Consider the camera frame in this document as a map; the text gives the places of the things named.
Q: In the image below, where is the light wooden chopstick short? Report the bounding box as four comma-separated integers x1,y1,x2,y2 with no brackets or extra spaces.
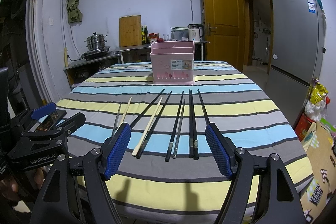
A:
119,97,132,126

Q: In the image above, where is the light wooden chopstick long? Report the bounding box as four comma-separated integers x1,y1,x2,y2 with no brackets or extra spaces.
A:
131,97,163,156

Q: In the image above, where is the metal chopstick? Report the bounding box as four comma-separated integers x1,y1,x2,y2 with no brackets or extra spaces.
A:
173,99,185,159
112,103,122,136

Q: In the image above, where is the person's left hand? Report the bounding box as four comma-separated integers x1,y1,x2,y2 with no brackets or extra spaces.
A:
1,168,44,202

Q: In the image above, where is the gas stove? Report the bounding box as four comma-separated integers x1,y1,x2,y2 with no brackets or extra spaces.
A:
81,47,109,60

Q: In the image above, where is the cardboard box with drawings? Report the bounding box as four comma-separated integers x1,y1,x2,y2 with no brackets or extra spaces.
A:
301,122,335,223

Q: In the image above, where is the red box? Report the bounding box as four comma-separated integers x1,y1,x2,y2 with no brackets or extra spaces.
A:
294,113,314,141

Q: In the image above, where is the stainless steel steamer pot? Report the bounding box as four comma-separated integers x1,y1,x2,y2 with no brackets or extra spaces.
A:
84,32,107,51

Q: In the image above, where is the striped tablecloth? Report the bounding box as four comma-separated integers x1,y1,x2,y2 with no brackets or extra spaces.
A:
57,61,313,223

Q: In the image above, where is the yellow snack bag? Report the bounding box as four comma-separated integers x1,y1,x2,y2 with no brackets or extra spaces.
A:
310,79,329,105

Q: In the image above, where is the wooden cutting board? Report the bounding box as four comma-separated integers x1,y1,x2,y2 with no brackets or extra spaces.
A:
119,15,142,47

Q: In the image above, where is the pink utensil caddy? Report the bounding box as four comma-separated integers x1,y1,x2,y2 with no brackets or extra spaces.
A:
150,41,195,85

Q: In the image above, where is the dark oil bottle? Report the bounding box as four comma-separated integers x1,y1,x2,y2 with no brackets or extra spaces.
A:
143,26,148,44

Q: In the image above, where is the red lidded jar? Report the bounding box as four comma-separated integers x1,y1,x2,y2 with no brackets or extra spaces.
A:
148,33,160,44

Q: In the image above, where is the clear storage box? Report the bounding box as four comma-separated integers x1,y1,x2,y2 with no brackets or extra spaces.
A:
171,27,189,41

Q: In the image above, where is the yellow wooden door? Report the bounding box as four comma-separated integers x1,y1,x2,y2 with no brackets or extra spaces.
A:
204,0,244,71

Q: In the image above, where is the white electric kettle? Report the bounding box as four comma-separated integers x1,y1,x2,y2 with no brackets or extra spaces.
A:
188,24,205,42

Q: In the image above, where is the grey refrigerator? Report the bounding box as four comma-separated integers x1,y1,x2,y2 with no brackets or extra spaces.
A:
265,0,326,126

